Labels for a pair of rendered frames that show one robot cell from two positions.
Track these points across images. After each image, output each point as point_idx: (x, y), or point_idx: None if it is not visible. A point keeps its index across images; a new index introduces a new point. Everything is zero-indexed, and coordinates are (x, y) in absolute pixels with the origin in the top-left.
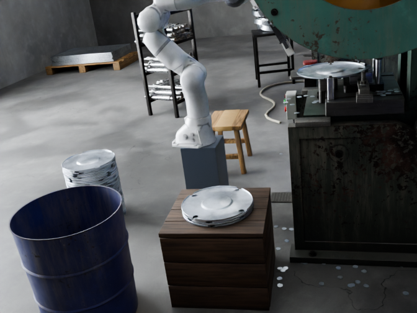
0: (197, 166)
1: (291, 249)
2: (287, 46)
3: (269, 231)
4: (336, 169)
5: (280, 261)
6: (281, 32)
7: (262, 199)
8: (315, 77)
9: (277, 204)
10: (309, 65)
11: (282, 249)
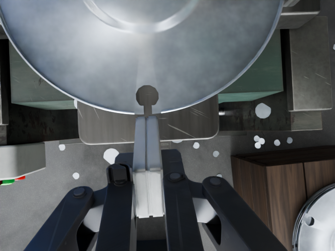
0: None
1: (230, 134)
2: (181, 157)
3: (307, 155)
4: None
5: (243, 147)
6: (199, 232)
7: (310, 171)
8: (277, 22)
9: (92, 175)
10: (32, 65)
11: (216, 149)
